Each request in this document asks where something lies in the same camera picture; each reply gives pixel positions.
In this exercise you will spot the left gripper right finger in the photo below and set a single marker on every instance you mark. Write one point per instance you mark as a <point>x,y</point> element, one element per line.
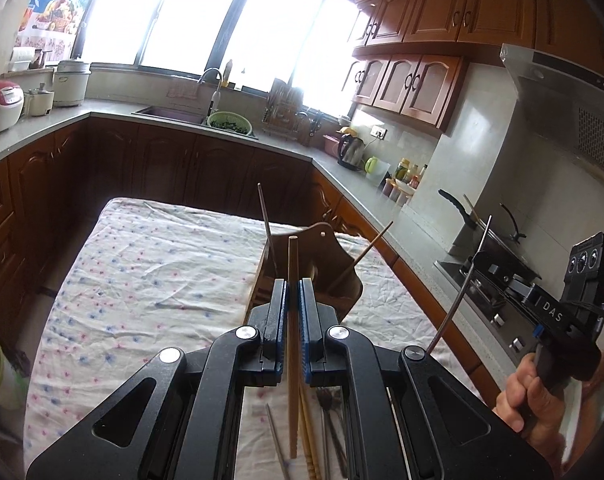
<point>406,416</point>

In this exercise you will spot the steel fork centre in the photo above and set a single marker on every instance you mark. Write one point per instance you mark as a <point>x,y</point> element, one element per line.
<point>326,402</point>

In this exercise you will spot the knife block rack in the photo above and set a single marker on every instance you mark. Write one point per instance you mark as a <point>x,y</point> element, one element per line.
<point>283,106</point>

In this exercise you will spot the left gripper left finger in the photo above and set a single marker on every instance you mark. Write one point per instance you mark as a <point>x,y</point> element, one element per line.
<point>178,416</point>

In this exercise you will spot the tropical fruit poster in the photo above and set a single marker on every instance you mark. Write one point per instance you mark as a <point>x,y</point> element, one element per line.
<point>51,26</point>

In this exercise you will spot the floral white tablecloth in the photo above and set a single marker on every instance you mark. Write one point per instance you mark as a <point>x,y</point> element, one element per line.
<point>154,275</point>

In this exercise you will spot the gas stove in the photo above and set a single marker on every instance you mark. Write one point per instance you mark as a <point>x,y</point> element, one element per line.
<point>512,329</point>

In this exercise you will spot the upper wooden cabinets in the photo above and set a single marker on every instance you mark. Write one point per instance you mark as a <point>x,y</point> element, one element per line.
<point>411,56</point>

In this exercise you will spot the black wok with lid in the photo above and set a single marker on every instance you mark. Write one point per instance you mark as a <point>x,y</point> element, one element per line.
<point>498,248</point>

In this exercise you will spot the white red rice cooker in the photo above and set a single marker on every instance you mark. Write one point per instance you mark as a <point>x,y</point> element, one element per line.
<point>11,103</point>

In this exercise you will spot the white tall cooker pot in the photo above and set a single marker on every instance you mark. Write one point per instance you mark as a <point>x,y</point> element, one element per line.
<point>70,82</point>

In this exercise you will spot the right hand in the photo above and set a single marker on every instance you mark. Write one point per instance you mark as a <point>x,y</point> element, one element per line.
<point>530,409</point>

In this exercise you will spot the range hood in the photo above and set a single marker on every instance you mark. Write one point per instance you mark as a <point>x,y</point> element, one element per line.
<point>563,102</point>

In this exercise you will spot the small white pot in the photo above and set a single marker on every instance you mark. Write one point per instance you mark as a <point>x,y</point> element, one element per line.
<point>38,102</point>

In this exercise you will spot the wall power outlet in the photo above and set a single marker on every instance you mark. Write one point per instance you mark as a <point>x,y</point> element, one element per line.
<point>378,132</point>

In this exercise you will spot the green mug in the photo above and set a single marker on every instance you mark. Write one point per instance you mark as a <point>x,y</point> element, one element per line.
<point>370,164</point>

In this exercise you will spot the steel electric kettle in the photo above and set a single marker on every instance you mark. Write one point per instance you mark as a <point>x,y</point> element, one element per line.
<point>350,151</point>

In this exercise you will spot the brown wooden chopstick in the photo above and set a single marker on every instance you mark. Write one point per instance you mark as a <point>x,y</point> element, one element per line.
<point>308,437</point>
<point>293,344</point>

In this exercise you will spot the green colander basin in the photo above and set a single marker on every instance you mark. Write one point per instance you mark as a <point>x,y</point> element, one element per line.
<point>230,121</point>

